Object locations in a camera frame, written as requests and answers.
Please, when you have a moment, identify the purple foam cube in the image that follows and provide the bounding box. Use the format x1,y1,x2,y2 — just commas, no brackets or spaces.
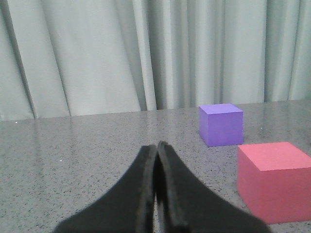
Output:
198,103,243,147

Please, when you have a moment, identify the pink foam cube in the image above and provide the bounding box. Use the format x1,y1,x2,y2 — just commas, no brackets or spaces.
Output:
237,142,311,224

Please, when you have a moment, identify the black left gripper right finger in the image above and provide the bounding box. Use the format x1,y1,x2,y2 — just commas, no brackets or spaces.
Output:
155,141,270,233

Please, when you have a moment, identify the pale green curtain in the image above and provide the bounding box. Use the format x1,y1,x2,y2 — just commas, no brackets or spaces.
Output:
0,0,311,120

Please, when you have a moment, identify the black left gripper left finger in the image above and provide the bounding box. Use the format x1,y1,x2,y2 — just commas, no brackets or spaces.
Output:
54,145,156,233

